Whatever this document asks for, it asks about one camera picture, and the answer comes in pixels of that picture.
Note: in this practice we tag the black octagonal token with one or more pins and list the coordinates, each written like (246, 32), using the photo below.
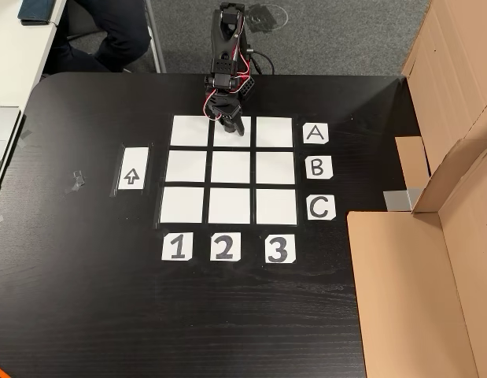
(229, 128)

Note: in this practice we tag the white paper grid square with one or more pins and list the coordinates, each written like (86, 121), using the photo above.
(275, 167)
(221, 141)
(186, 166)
(190, 130)
(274, 132)
(276, 207)
(229, 206)
(230, 167)
(182, 204)

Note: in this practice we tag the red and black clamp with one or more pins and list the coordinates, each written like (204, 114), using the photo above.
(250, 50)

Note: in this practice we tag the paper label letter A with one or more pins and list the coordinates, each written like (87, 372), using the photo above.
(316, 134)

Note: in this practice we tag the paper label letter B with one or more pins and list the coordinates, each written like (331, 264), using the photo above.
(319, 167)

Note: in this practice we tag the white arrow paper sheet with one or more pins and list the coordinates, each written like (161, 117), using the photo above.
(133, 157)

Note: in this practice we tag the black tape floor mark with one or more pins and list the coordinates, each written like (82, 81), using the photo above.
(266, 17)

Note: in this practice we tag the grey metal desk leg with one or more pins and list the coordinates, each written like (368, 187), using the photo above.
(154, 35)

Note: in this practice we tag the paper label letter C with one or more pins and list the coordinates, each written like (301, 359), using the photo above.
(321, 208)

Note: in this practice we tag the paper label number 2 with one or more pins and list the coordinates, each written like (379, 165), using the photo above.
(225, 246)

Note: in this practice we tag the paper label number 3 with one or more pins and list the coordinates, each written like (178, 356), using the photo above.
(280, 249)

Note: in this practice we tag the paper label number 1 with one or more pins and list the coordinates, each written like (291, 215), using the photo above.
(177, 246)

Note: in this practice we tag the person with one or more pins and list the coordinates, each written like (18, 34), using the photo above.
(109, 35)

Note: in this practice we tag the crumpled grey tape scrap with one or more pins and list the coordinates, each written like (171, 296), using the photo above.
(76, 183)

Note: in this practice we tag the dark blue case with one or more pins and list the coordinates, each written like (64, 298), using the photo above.
(36, 12)

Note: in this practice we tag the white desk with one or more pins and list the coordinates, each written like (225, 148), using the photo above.
(15, 59)

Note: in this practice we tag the large brown cardboard panel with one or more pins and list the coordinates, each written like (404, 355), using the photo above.
(451, 78)
(404, 295)

